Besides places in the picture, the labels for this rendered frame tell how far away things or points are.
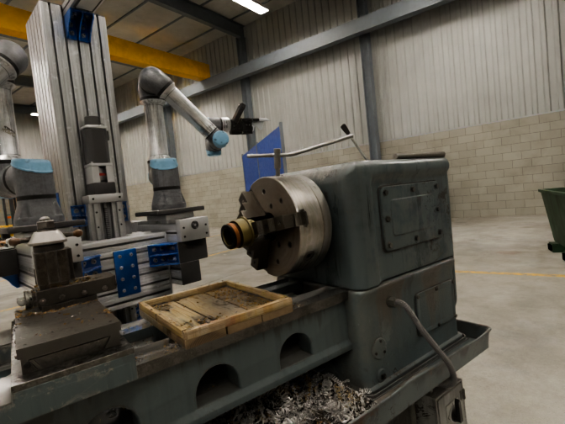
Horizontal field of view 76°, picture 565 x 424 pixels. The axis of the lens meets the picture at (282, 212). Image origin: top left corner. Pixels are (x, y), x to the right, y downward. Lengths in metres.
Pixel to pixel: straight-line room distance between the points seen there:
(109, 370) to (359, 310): 0.70
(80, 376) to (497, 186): 10.55
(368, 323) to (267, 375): 0.35
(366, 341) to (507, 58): 10.36
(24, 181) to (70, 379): 0.87
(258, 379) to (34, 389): 0.50
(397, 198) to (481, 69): 10.09
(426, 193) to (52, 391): 1.20
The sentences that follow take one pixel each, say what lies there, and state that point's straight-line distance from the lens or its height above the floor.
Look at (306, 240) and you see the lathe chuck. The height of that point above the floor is 1.04.
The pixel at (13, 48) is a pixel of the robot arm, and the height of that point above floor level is 1.76.
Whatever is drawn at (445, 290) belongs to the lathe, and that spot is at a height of 0.76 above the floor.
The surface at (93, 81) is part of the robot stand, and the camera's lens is 1.84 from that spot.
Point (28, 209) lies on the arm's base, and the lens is 1.48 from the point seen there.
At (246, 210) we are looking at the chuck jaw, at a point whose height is 1.14.
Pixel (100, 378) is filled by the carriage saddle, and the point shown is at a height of 0.89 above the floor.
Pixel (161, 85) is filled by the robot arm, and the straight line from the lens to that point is 1.75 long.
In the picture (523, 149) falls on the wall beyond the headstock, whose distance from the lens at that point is 10.83.
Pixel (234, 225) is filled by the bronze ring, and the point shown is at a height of 1.10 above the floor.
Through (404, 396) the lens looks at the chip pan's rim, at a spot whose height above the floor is 0.56.
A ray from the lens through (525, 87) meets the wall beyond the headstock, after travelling 11.05.
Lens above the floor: 1.18
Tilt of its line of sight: 3 degrees down
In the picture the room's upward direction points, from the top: 6 degrees counter-clockwise
